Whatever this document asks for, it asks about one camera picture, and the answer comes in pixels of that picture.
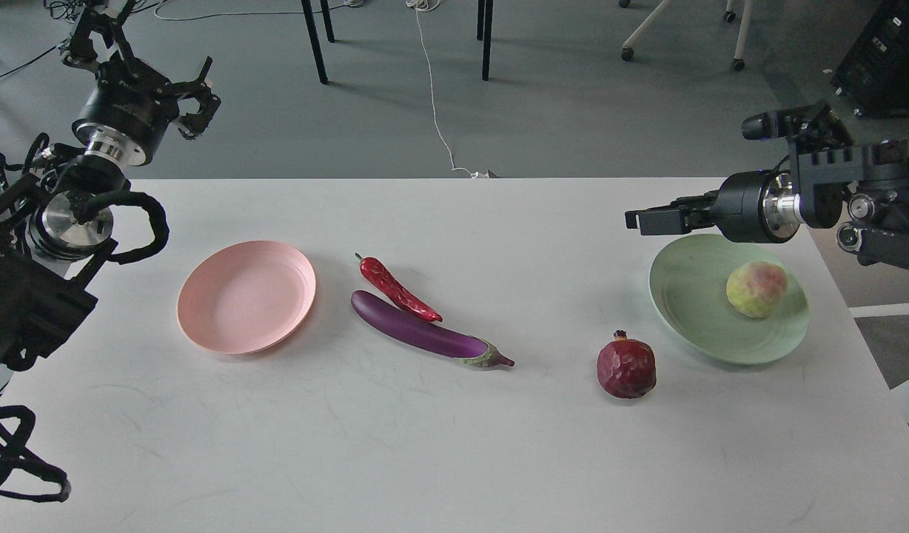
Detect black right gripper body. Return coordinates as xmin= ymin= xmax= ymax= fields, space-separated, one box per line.
xmin=711 ymin=171 xmax=801 ymax=244

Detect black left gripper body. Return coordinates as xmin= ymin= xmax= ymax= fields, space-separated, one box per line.
xmin=72 ymin=63 xmax=179 ymax=166

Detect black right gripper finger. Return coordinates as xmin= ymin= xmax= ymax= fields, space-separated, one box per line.
xmin=625 ymin=191 xmax=718 ymax=236

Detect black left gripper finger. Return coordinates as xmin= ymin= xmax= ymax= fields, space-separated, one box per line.
xmin=166 ymin=56 xmax=221 ymax=141
xmin=58 ymin=0 xmax=138 ymax=78

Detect red pomegranate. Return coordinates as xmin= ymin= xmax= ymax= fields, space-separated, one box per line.
xmin=597 ymin=329 xmax=657 ymax=399

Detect red chili pepper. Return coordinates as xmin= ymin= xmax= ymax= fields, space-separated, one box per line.
xmin=355 ymin=253 xmax=443 ymax=323

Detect purple eggplant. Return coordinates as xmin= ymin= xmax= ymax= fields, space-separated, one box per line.
xmin=350 ymin=290 xmax=515 ymax=369

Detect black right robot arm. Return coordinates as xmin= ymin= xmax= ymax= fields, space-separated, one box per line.
xmin=625 ymin=100 xmax=909 ymax=271

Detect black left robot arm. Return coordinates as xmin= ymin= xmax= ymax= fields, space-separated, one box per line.
xmin=0 ymin=1 xmax=221 ymax=503

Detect green plate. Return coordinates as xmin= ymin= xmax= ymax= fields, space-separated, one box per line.
xmin=648 ymin=234 xmax=810 ymax=366

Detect black table leg left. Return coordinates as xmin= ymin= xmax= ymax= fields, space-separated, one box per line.
xmin=300 ymin=0 xmax=335 ymax=85

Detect black table leg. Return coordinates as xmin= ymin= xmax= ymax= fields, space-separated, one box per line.
xmin=300 ymin=0 xmax=335 ymax=85
xmin=476 ymin=0 xmax=493 ymax=81

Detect white office chair base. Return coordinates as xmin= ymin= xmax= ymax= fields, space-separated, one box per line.
xmin=618 ymin=1 xmax=756 ymax=72

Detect black equipment case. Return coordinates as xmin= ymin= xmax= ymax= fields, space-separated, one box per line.
xmin=831 ymin=1 xmax=909 ymax=118

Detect pink plate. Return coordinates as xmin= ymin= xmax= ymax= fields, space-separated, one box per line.
xmin=176 ymin=240 xmax=317 ymax=355

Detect black table leg right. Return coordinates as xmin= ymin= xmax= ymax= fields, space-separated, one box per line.
xmin=476 ymin=0 xmax=493 ymax=81

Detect black floor cables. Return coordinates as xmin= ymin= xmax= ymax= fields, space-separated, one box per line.
xmin=0 ymin=0 xmax=167 ymax=87

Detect white floor cable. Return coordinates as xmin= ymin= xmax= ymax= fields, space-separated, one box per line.
xmin=406 ymin=0 xmax=492 ymax=179

